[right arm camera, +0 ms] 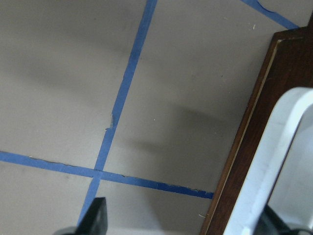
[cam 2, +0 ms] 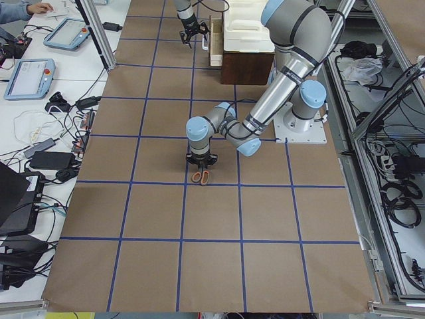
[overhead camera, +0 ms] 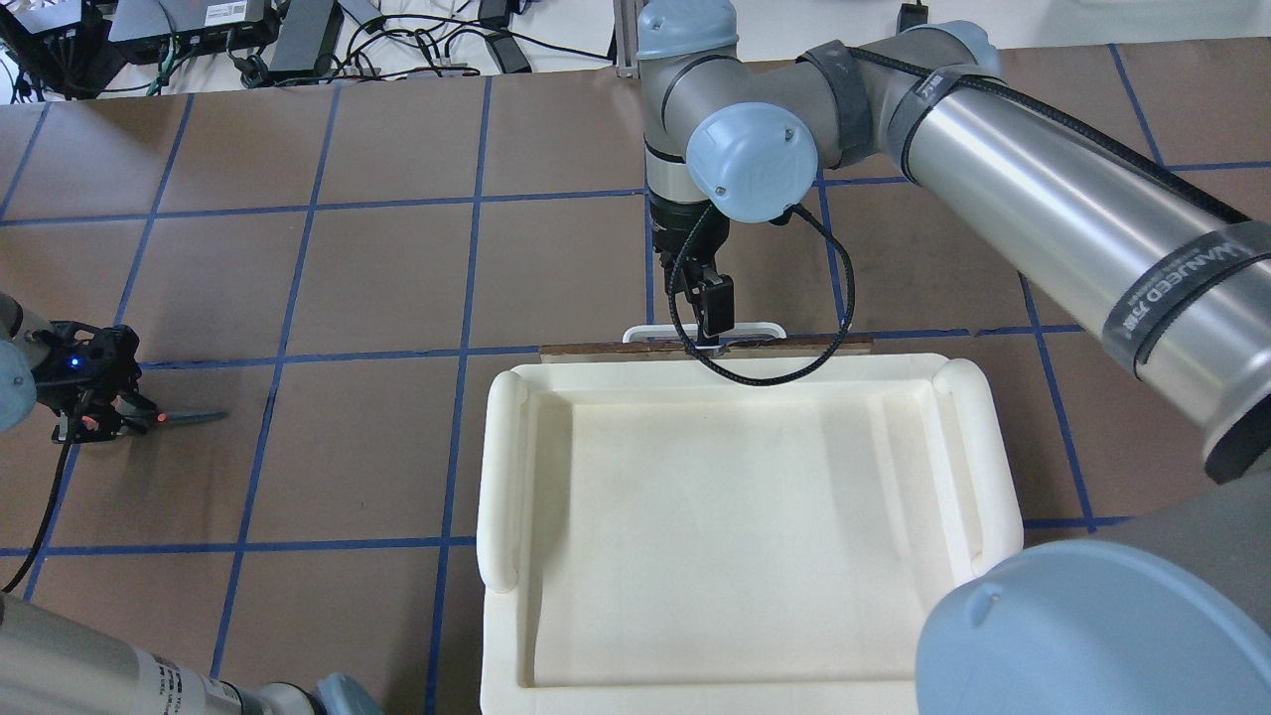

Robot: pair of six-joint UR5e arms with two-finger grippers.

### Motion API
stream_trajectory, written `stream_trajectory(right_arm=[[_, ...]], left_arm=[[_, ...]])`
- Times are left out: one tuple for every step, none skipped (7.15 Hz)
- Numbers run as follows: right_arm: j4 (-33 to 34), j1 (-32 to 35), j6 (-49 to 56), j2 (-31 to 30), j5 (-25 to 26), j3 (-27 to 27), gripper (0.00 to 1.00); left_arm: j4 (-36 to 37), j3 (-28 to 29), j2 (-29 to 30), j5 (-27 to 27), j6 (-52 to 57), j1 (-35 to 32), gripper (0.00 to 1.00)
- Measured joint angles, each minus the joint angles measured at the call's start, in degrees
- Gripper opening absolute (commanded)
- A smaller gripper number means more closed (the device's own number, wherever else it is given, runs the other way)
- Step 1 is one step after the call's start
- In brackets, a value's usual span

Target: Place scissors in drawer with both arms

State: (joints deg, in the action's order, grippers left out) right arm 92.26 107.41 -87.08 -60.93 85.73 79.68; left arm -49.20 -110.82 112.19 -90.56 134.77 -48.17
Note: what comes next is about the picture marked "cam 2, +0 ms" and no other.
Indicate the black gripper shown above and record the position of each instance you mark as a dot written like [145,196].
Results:
[190,24]
[201,159]

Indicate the orange handled grey scissors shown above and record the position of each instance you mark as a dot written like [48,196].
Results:
[201,177]

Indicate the white drawer handle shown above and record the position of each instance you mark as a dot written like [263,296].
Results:
[205,42]

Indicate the light wooden drawer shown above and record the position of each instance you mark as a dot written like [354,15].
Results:
[215,41]

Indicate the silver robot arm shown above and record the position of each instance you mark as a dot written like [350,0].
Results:
[185,11]
[301,33]

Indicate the dark wooden drawer cabinet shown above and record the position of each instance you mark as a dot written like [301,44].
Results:
[246,68]

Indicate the person hand at desk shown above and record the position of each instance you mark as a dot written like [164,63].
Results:
[39,8]

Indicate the cream plastic tray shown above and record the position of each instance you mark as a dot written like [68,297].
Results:
[242,28]

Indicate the blue teach pendant far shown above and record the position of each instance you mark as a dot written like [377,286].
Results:
[68,35]

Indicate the blue teach pendant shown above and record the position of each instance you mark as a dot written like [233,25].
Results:
[31,79]
[68,35]

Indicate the black power adapter brick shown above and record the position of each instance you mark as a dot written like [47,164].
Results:
[51,160]

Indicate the white crumpled cloth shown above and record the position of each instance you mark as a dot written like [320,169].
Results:
[364,70]

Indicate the blue teach pendant near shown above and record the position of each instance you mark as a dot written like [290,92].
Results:
[31,79]

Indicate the black laptop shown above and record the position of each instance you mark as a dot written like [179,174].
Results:
[20,194]

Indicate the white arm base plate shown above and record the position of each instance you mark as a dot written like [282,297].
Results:
[290,129]

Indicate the aluminium frame post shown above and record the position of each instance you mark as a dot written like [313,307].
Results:
[92,20]

